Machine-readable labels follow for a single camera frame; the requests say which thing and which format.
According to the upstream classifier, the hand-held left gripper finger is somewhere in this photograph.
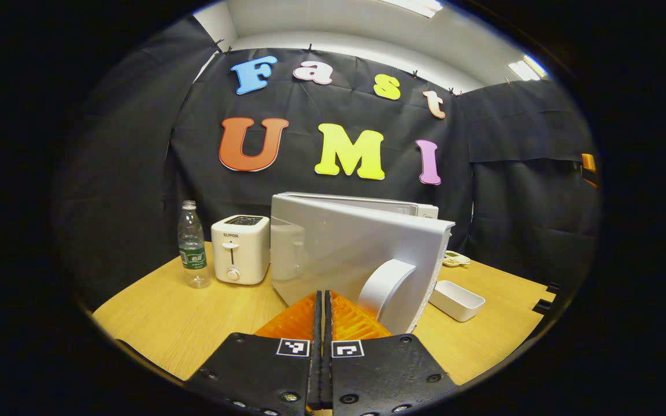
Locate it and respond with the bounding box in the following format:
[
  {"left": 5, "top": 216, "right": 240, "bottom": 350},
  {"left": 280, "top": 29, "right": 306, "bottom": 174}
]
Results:
[
  {"left": 323, "top": 291, "right": 460, "bottom": 416},
  {"left": 186, "top": 291, "right": 323, "bottom": 416}
]

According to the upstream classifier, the white microwave oven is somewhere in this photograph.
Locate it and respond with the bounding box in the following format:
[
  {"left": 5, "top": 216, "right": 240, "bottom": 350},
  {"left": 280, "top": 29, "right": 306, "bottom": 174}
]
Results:
[{"left": 269, "top": 192, "right": 456, "bottom": 336}]

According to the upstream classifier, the black backdrop cloth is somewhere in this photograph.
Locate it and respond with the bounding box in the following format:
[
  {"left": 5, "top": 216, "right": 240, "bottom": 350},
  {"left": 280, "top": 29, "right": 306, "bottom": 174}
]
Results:
[{"left": 55, "top": 14, "right": 602, "bottom": 313}]

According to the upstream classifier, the white toaster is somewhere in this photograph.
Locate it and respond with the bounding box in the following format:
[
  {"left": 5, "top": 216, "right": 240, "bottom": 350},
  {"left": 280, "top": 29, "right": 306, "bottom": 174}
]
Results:
[{"left": 210, "top": 214, "right": 271, "bottom": 285}]

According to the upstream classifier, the small ceiling light panel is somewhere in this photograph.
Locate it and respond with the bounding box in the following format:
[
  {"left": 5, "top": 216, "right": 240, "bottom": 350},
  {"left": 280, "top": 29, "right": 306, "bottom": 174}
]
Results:
[{"left": 508, "top": 55, "right": 549, "bottom": 81}]

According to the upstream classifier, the white rectangular tray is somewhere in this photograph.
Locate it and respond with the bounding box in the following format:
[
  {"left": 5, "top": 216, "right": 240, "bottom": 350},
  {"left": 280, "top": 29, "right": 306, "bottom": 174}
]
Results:
[{"left": 429, "top": 280, "right": 486, "bottom": 322}]

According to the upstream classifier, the clear plastic water bottle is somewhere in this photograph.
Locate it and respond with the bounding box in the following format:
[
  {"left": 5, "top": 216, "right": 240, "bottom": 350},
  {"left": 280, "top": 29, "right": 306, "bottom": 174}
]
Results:
[{"left": 177, "top": 200, "right": 211, "bottom": 289}]

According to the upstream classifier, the large ceiling light panel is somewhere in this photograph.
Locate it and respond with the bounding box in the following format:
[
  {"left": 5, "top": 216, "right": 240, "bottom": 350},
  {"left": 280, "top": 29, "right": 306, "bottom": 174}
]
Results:
[{"left": 376, "top": 0, "right": 443, "bottom": 18}]

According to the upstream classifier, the black table edge bracket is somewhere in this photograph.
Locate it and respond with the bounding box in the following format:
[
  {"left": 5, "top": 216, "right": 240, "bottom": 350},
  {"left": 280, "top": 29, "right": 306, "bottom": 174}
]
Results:
[{"left": 532, "top": 282, "right": 562, "bottom": 315}]

